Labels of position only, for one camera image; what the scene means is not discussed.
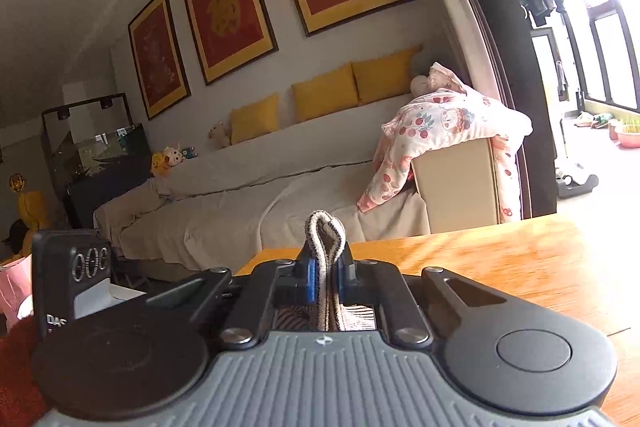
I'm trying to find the brown striped sweater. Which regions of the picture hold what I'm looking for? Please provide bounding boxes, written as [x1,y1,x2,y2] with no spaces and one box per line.
[274,210,376,332]

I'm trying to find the beige covered sofa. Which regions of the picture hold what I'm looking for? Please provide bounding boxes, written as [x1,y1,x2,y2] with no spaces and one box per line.
[93,96,498,280]

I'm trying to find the glass fish tank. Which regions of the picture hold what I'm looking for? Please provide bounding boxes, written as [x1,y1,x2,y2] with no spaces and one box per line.
[40,93,151,196]

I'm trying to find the yellow plush toy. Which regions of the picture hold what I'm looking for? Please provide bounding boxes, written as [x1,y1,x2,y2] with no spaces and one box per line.
[151,153,170,178]

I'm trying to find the white pink plush toy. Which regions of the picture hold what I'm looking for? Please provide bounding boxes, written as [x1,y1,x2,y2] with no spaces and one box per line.
[162,146,198,168]

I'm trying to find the left yellow cushion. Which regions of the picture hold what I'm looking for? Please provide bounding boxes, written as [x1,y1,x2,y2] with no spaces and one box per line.
[230,93,280,145]

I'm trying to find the yellow cushion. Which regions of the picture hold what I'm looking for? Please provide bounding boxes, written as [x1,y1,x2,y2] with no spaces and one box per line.
[292,63,359,122]
[230,93,280,145]
[352,46,422,104]

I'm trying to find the floral pink white blanket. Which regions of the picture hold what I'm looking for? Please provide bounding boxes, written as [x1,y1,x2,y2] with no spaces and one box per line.
[357,62,533,223]

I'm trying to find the middle yellow cushion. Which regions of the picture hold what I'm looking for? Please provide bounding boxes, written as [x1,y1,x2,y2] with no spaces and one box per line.
[292,63,359,122]

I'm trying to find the left framed red picture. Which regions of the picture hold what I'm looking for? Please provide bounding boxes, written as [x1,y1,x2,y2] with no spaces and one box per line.
[128,0,191,120]

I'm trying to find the right yellow cushion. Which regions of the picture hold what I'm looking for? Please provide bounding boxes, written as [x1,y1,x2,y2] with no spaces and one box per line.
[352,46,422,104]

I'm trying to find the black white floor cleaner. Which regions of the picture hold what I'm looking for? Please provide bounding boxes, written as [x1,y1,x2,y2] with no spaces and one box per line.
[553,118,600,200]

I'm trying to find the middle framed red picture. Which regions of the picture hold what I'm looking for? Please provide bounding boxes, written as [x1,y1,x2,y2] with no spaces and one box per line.
[184,0,278,84]

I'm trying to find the green slippers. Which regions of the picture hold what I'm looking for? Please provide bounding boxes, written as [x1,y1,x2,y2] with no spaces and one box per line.
[574,112,613,129]

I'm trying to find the red plastic basin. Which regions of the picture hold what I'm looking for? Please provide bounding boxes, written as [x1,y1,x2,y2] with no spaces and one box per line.
[615,124,640,148]

